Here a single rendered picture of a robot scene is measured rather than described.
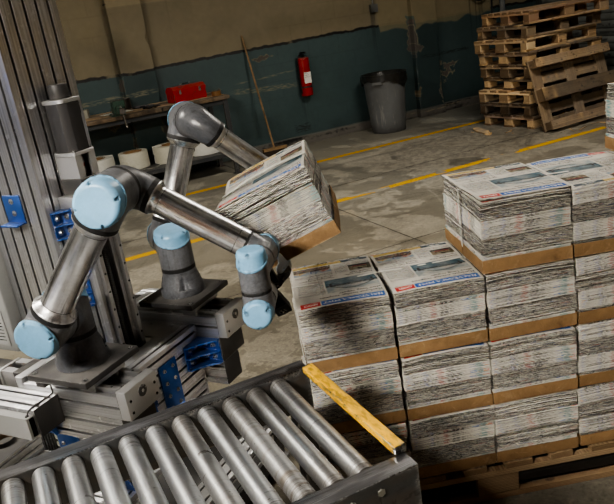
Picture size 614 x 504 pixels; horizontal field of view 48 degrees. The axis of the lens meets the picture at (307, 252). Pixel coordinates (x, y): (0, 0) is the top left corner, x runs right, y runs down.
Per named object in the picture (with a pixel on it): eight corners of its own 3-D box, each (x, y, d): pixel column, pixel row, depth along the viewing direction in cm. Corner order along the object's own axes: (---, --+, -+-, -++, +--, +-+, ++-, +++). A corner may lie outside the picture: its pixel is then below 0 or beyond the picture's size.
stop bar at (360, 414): (314, 368, 178) (313, 362, 178) (408, 450, 141) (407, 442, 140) (302, 373, 177) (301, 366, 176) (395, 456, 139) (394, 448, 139)
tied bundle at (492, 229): (444, 239, 246) (439, 177, 239) (524, 225, 248) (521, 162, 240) (482, 276, 211) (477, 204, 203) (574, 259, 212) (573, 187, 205)
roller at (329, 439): (286, 390, 180) (283, 373, 178) (382, 486, 139) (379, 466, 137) (269, 397, 178) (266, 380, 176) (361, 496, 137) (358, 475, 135)
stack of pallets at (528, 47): (551, 105, 920) (548, 2, 878) (612, 108, 841) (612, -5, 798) (476, 125, 863) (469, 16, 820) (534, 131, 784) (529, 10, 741)
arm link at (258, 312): (270, 298, 164) (276, 330, 166) (274, 281, 174) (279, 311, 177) (238, 302, 164) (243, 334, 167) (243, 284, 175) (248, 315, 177)
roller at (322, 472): (260, 403, 177) (264, 385, 176) (349, 505, 136) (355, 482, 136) (242, 403, 175) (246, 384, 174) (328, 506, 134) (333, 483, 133)
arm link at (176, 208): (107, 186, 185) (271, 269, 187) (90, 198, 175) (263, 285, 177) (122, 148, 180) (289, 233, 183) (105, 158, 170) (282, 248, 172)
